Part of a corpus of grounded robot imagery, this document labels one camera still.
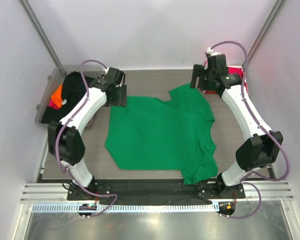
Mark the right aluminium corner post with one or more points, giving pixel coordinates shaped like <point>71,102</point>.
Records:
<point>269,21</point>

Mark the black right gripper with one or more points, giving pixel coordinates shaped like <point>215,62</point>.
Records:
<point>198,71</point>

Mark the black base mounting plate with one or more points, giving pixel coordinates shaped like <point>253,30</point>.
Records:
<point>166,192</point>

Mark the folded pink t-shirt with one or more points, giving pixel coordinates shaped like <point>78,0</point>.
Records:
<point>231,70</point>

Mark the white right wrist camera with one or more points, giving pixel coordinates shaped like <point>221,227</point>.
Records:
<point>211,52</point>

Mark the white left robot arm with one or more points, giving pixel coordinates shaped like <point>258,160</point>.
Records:
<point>65,141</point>

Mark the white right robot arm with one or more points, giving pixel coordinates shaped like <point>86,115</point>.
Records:
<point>261,143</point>

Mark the slotted white cable duct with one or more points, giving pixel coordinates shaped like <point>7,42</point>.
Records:
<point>95,208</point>

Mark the black t-shirt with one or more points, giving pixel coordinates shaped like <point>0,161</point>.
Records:
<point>73,90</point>

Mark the aluminium frame rail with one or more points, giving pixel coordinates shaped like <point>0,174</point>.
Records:
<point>54,192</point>

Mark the orange t-shirt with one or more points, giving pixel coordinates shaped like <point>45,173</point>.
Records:
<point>57,96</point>

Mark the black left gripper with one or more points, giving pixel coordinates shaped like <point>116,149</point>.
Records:
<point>121,100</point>

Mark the clear plastic bin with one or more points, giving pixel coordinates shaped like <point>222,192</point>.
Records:
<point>56,78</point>

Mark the green t-shirt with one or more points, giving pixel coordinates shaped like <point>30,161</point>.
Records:
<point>150,134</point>

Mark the aluminium corner post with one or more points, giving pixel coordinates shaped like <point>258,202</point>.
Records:
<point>41,34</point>
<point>269,21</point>

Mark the left aluminium corner post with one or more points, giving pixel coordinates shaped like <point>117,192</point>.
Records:
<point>41,34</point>

